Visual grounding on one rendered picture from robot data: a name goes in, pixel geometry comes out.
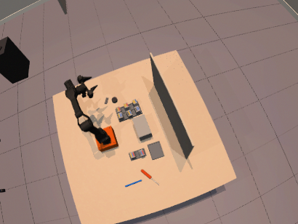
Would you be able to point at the orange-handled screwdriver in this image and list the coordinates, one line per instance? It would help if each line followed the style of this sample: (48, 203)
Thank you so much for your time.
(145, 173)

